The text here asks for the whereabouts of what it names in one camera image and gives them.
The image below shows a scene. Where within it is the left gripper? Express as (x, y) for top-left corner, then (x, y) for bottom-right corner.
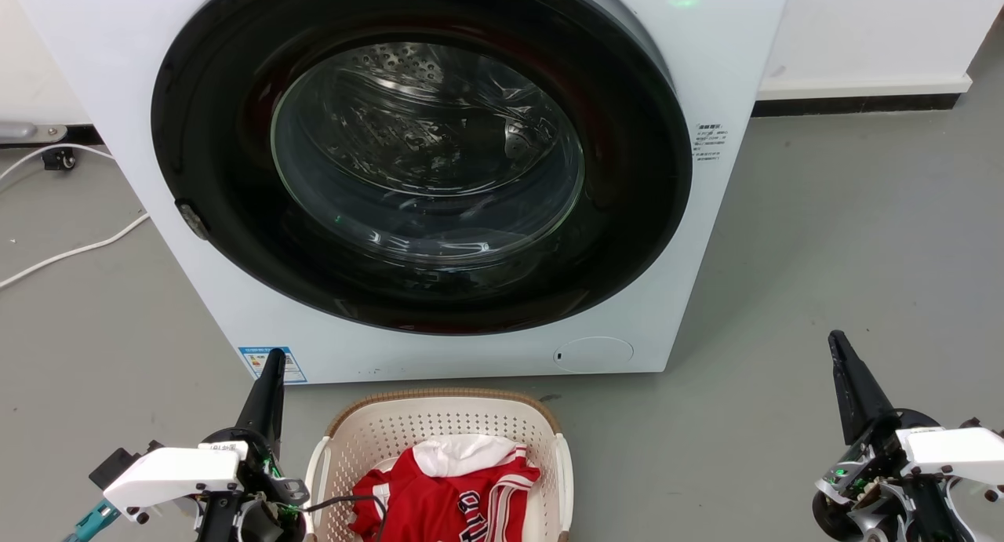
(195, 348), (310, 542)

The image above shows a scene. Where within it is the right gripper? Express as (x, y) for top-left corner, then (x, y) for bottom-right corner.
(811, 330), (967, 542)

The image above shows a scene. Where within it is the cream perforated laundry basket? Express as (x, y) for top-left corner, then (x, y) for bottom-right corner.
(304, 387), (574, 542)

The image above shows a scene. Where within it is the blue energy label sticker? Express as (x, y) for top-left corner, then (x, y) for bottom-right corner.
(238, 346), (307, 384)

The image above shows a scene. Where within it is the red basketball jersey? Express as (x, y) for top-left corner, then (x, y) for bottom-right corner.
(349, 446), (542, 542)

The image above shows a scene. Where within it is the white garment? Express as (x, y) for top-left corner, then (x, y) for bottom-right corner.
(412, 435), (520, 478)

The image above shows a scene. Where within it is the teal connector piece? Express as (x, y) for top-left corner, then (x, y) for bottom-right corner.
(64, 501), (122, 542)

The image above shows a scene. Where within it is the round white filter cover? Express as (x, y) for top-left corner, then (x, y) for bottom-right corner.
(554, 336), (635, 374)

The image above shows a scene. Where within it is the small text sticker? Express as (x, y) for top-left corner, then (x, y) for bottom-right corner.
(694, 122), (729, 162)

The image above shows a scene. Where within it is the round black washer door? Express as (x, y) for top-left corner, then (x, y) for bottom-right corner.
(151, 0), (693, 336)

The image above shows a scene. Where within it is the white front-load washing machine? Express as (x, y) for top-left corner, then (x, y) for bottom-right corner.
(9, 0), (795, 385)

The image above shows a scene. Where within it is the grey metal bar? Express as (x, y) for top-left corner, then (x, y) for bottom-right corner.
(0, 122), (68, 144)

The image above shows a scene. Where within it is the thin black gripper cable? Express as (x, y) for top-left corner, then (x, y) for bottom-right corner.
(301, 494), (387, 542)

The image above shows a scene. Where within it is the white floor cable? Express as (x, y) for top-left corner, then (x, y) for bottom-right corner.
(0, 143), (151, 289)

